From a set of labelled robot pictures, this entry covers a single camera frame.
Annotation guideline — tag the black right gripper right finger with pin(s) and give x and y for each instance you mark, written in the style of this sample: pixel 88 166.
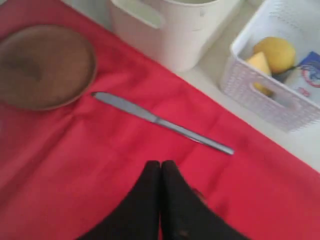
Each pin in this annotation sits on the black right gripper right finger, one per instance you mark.
pixel 183 215

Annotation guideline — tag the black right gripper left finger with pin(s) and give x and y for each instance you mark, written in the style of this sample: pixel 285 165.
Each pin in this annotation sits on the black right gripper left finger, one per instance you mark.
pixel 138 214

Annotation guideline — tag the yellow cheese wedge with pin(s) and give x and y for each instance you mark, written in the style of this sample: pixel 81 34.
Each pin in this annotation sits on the yellow cheese wedge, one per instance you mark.
pixel 259 61

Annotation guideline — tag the blue white milk carton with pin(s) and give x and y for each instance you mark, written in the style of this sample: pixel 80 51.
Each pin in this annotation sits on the blue white milk carton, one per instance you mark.
pixel 305 78

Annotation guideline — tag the yellow lemon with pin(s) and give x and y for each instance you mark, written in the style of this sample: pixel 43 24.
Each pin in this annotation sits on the yellow lemon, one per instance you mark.
pixel 280 53

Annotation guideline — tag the red tablecloth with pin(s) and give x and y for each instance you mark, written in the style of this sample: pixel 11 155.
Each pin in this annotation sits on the red tablecloth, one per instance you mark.
pixel 62 171

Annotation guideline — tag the stainless steel table knife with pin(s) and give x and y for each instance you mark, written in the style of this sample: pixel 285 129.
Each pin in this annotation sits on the stainless steel table knife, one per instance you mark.
pixel 140 112

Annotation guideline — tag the white perforated plastic basket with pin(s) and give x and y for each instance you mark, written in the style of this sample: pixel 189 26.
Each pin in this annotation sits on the white perforated plastic basket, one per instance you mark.
pixel 297 21

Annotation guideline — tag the brown wooden plate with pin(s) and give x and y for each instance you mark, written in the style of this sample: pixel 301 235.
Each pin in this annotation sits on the brown wooden plate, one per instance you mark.
pixel 45 66

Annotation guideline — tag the cream plastic tub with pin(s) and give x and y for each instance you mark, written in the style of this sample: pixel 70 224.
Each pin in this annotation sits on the cream plastic tub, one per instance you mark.
pixel 174 33

